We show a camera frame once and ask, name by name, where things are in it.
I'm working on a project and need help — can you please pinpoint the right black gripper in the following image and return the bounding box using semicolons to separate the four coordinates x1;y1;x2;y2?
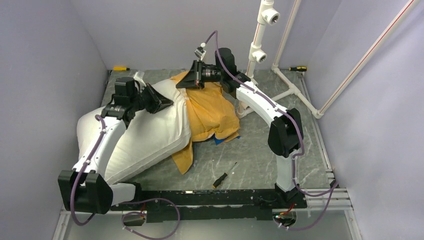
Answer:
175;59;224;90

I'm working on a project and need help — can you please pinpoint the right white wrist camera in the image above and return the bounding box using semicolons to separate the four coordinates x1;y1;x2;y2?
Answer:
194;42;207;61

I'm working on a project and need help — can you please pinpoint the yellow screwdriver at back left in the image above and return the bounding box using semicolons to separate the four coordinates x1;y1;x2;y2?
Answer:
112;66;130;71

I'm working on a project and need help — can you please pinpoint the black yellow screwdriver on table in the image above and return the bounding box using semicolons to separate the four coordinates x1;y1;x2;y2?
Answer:
212;161;238;189

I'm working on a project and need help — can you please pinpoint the aluminium rail frame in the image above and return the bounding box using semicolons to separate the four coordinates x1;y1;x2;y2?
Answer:
52;71;364;240

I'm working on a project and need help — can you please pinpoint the white pillow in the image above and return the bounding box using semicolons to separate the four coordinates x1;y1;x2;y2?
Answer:
76;78;193;186

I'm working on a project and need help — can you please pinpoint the yellow blue pillowcase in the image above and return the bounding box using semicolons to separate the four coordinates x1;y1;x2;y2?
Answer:
167;82;240;175

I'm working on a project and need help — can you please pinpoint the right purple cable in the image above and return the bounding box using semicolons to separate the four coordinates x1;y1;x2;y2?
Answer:
203;30;339;232

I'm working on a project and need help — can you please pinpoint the white PVC pipe frame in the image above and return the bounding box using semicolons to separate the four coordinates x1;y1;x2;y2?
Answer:
235;0;415;119

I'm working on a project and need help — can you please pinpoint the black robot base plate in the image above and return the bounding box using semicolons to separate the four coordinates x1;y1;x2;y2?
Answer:
111;187;308;223

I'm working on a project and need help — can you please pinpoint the screwdriver at back right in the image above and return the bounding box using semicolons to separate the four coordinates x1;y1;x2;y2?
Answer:
288;66;307;72

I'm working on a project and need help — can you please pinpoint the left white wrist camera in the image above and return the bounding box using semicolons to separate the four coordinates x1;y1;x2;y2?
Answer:
133;71;146;92

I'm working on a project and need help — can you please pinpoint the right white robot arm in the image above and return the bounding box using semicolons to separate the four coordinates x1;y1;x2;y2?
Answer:
176;47;304;208

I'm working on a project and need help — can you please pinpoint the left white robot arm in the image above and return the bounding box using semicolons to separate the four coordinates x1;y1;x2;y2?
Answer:
58;77;174;215

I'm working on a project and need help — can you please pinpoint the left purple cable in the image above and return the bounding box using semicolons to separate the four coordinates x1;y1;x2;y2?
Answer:
70;114;181;240

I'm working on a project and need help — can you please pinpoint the purple cable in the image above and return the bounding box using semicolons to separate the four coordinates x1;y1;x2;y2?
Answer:
70;114;181;240
203;30;339;232

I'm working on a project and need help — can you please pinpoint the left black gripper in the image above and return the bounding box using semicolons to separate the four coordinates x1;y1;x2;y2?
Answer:
130;82;174;114

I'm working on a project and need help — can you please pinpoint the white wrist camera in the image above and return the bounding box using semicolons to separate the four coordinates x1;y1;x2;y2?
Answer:
194;42;207;61
133;71;146;92

